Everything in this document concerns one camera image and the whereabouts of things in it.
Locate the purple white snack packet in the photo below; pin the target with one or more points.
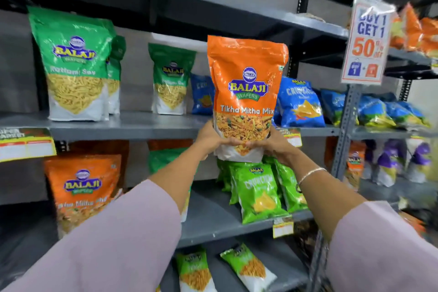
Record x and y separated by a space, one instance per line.
420 161
388 165

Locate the person's right hand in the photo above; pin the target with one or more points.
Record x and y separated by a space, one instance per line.
277 148

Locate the small yellow price tag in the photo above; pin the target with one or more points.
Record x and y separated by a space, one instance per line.
283 227
291 136

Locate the person's left thumb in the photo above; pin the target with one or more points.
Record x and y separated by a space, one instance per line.
228 143

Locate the orange snack mix pouch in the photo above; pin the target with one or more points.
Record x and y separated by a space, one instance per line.
355 165
102 148
246 62
82 189

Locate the hanging white offer sign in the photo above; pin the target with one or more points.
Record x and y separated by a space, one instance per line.
369 42

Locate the small green white sev packet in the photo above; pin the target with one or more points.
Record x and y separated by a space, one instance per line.
248 267
195 271

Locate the grey slotted metal shelving unit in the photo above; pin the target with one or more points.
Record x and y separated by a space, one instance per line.
346 113

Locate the wide yellow red shelf label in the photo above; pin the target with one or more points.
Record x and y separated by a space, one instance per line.
25 144

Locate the person's left hand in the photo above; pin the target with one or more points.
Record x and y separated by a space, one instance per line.
207 141

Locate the small orange snack packet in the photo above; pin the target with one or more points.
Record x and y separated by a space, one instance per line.
412 223

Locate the light green chips packet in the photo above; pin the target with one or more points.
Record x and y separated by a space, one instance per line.
258 192
223 175
291 185

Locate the large green sev pouch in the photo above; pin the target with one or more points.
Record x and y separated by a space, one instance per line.
162 161
171 76
73 62
115 72

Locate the person's right thumb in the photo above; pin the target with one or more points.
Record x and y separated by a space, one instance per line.
257 145

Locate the blue chips packet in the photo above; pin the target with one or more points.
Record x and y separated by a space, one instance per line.
301 103
335 105
374 112
407 113
201 93

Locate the orange chips packet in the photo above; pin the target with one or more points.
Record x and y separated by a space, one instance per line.
430 37
396 35
411 26

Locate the person's left forearm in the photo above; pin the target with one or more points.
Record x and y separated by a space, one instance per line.
143 220

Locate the person's right forearm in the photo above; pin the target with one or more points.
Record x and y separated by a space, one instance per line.
352 226

